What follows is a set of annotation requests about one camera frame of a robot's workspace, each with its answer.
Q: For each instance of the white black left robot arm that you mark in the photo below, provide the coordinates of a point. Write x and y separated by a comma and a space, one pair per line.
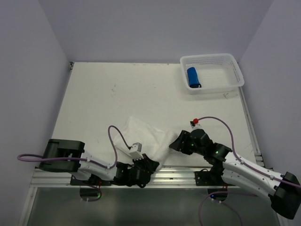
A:
68, 156

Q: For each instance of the white plastic basket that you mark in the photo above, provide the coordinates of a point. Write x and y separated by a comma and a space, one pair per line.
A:
217, 73

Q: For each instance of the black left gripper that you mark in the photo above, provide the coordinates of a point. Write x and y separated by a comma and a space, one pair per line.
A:
150, 165

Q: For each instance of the aluminium rail frame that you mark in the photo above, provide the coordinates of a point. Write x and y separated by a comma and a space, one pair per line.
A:
102, 94

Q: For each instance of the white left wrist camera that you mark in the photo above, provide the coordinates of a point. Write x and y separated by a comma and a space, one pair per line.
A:
135, 151

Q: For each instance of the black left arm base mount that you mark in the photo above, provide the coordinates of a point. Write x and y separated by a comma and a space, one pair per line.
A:
92, 181

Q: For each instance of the white towel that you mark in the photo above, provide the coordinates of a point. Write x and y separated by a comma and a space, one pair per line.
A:
155, 142

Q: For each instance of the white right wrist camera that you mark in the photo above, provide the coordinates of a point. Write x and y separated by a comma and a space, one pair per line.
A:
195, 124

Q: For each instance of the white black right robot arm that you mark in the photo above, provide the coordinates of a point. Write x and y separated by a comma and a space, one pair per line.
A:
282, 190

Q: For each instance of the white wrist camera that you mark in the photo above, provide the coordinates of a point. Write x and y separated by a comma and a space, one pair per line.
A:
135, 151
195, 124

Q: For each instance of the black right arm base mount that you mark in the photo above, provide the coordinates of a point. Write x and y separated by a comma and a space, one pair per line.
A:
206, 177

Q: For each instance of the blue towel with black trim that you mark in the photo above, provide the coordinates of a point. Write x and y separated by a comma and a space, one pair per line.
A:
193, 78

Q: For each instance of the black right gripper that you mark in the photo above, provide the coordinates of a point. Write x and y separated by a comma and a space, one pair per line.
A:
178, 144

